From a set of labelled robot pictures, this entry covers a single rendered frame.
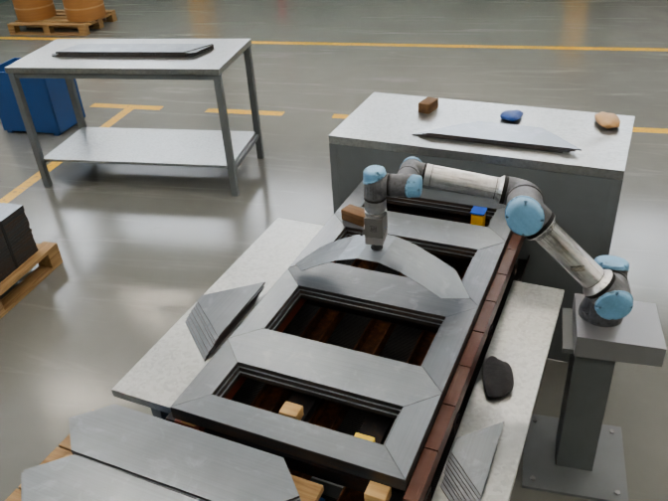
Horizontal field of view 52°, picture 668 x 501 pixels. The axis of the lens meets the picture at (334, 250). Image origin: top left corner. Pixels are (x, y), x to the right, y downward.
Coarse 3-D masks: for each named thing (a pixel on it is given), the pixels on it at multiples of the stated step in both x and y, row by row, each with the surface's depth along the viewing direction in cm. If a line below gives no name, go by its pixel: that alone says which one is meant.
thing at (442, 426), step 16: (512, 240) 278; (512, 256) 267; (496, 272) 259; (496, 288) 251; (496, 304) 246; (480, 320) 236; (480, 336) 229; (464, 352) 223; (480, 352) 230; (464, 368) 217; (464, 384) 211; (448, 400) 205; (448, 416) 200; (432, 432) 195; (448, 432) 200; (432, 448) 190; (432, 464) 186; (416, 480) 182; (416, 496) 178
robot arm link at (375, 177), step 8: (368, 168) 225; (376, 168) 225; (384, 168) 225; (368, 176) 223; (376, 176) 222; (384, 176) 224; (368, 184) 225; (376, 184) 224; (384, 184) 223; (368, 192) 226; (376, 192) 225; (384, 192) 225; (368, 200) 228; (376, 200) 227; (384, 200) 229
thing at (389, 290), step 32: (320, 288) 252; (352, 288) 250; (384, 288) 249; (416, 288) 248; (416, 320) 238; (224, 384) 214; (288, 384) 215; (448, 384) 211; (192, 416) 203; (288, 448) 192; (384, 480) 182
